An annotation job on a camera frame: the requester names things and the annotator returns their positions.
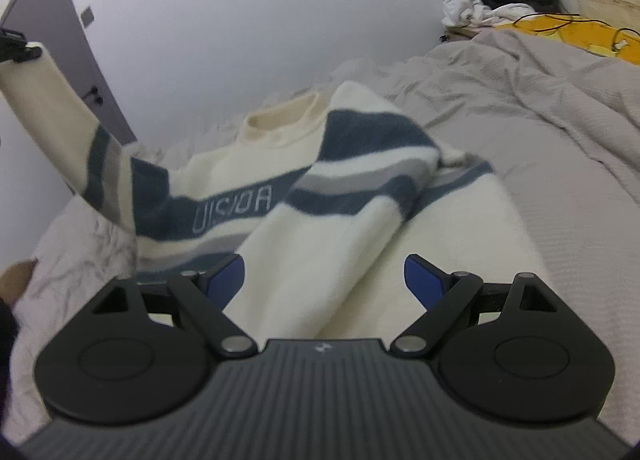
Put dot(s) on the grey bed sheet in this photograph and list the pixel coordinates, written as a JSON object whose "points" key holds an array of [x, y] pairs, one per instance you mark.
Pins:
{"points": [[560, 129]]}

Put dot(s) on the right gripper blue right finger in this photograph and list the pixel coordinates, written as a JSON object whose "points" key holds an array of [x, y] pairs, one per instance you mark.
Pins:
{"points": [[466, 316]]}

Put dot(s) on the brown object at bedside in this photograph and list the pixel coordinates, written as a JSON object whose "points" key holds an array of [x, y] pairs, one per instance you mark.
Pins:
{"points": [[14, 281]]}

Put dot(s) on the grey wall switch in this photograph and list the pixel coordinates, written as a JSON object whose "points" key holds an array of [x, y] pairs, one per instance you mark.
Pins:
{"points": [[87, 17]]}

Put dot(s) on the black door handle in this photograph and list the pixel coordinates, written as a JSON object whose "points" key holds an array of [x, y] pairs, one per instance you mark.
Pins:
{"points": [[93, 96]]}

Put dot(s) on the yellow pillow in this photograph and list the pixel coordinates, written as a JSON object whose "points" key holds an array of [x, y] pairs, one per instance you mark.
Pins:
{"points": [[595, 36]]}

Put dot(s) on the grey door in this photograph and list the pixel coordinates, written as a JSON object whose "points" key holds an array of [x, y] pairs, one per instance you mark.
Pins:
{"points": [[57, 25]]}

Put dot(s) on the white crumpled garment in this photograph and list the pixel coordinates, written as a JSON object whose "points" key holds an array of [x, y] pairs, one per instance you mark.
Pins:
{"points": [[475, 14]]}

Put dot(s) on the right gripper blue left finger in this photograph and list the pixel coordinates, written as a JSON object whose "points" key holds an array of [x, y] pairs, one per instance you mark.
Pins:
{"points": [[177, 315]]}

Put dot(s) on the white blue striped sweater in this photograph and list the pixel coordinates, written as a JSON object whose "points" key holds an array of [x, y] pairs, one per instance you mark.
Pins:
{"points": [[323, 197]]}

